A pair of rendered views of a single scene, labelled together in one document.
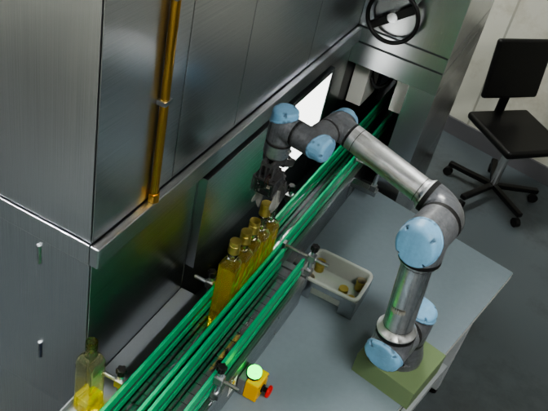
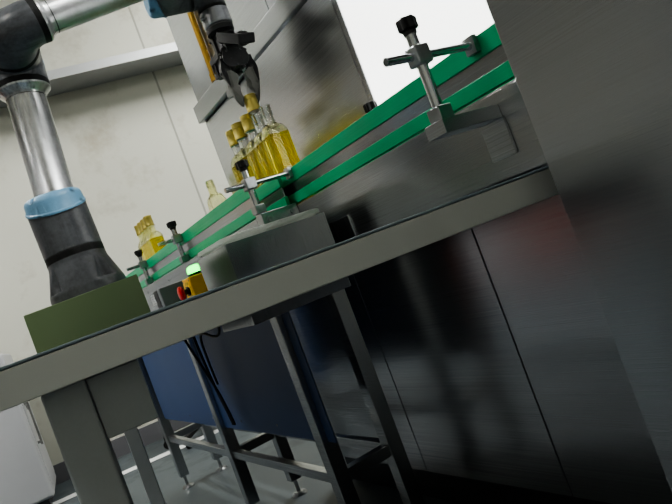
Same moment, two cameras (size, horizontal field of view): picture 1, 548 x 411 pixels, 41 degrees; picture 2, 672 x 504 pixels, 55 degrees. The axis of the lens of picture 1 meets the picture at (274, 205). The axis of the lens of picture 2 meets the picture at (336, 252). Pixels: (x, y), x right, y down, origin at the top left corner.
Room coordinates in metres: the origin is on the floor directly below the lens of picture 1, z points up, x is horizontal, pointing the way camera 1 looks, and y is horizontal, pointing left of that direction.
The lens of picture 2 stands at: (2.85, -1.18, 0.74)
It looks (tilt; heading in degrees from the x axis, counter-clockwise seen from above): 0 degrees down; 130
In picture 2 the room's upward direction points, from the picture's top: 21 degrees counter-clockwise
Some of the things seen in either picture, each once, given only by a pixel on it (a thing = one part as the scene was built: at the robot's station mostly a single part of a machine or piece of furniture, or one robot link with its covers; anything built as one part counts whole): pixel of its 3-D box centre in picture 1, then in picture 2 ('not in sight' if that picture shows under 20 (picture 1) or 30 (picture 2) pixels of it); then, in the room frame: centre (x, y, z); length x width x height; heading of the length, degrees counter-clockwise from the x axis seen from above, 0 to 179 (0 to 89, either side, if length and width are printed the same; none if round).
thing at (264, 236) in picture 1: (254, 253); (277, 172); (1.75, 0.02, 0.99); 0.06 x 0.06 x 0.21; 71
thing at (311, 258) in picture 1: (305, 256); (259, 184); (1.83, -0.14, 0.95); 0.17 x 0.03 x 0.12; 71
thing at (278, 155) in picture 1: (277, 148); (215, 21); (1.73, 0.03, 1.40); 0.08 x 0.08 x 0.05
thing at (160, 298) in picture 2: not in sight; (172, 298); (1.14, 0.02, 0.79); 0.08 x 0.08 x 0.08; 71
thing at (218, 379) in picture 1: (226, 386); (171, 244); (1.25, 0.01, 0.94); 0.07 x 0.04 x 0.13; 71
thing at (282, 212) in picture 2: (293, 275); (281, 223); (1.84, -0.12, 0.85); 0.09 x 0.04 x 0.07; 71
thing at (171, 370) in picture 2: not in sight; (224, 358); (1.03, 0.22, 0.54); 1.59 x 0.18 x 0.43; 161
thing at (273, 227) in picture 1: (263, 243); (286, 165); (1.80, 0.00, 0.99); 0.06 x 0.06 x 0.21; 71
